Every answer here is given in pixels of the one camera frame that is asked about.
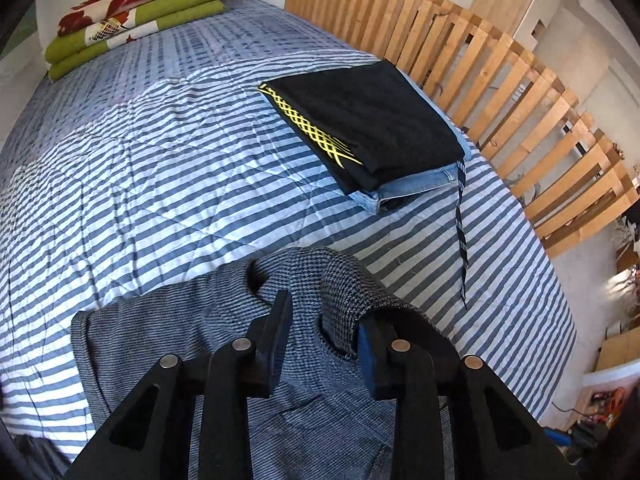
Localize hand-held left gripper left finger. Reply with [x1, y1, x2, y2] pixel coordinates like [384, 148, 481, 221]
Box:
[65, 289, 294, 480]

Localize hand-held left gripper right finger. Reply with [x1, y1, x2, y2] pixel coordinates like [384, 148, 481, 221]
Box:
[357, 309, 579, 480]

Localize grey houndstooth garment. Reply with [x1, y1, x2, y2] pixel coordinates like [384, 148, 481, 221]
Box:
[71, 246, 456, 480]

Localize folded blue jeans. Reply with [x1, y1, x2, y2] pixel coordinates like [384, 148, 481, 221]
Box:
[350, 67, 473, 216]

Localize blue white striped quilt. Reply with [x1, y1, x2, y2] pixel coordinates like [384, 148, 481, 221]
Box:
[0, 0, 578, 461]

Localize folded black garment yellow pattern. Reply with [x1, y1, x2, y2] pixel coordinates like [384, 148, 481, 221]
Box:
[258, 59, 467, 195]

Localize cardboard box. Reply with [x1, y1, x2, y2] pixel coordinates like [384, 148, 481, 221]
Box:
[597, 331, 640, 372]

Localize black strap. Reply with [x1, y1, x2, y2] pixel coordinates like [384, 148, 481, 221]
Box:
[453, 159, 472, 311]

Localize wooden slatted bed rail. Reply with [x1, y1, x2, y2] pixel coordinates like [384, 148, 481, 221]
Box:
[284, 0, 640, 261]

